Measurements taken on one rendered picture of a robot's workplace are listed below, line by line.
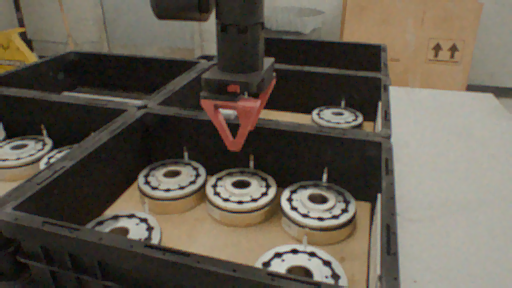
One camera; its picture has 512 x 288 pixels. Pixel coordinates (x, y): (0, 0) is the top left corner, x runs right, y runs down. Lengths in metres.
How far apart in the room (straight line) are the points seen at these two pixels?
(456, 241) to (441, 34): 2.78
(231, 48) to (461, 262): 0.53
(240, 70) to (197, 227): 0.22
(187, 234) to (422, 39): 3.07
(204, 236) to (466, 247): 0.47
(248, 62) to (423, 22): 3.03
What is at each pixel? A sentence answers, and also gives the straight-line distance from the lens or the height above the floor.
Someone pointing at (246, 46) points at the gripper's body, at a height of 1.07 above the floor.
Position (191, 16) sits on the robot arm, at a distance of 0.46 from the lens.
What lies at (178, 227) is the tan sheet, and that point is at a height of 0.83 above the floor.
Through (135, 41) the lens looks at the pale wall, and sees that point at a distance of 4.10.
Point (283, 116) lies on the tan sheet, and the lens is 0.85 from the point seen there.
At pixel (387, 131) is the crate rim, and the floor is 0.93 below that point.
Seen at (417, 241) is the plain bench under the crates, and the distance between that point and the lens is 0.76.
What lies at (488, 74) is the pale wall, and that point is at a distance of 3.84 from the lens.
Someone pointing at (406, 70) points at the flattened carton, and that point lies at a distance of 3.41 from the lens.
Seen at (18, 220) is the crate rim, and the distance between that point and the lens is 0.45.
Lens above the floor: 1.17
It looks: 28 degrees down
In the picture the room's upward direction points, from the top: straight up
